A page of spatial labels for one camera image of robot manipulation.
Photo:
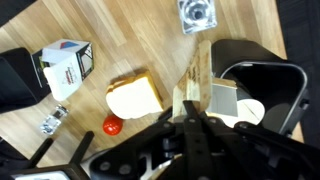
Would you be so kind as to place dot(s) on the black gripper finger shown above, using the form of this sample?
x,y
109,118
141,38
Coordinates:
x,y
192,113

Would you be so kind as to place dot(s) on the brown cardboard box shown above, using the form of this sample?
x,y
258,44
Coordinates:
x,y
210,94

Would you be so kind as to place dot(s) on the black plastic bin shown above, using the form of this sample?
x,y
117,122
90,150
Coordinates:
x,y
280,85

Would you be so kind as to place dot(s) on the white puzzle cube box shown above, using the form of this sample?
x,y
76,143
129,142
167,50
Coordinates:
x,y
63,65

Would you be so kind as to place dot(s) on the white paper cup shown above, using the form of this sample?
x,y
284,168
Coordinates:
x,y
248,110

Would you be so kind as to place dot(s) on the toy bread slice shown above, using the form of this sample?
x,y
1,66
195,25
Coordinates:
x,y
134,97

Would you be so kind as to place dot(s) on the red toy tomato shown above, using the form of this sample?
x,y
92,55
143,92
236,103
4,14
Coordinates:
x,y
112,125

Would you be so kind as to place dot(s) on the black shallow tray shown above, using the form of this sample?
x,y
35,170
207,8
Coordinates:
x,y
20,85

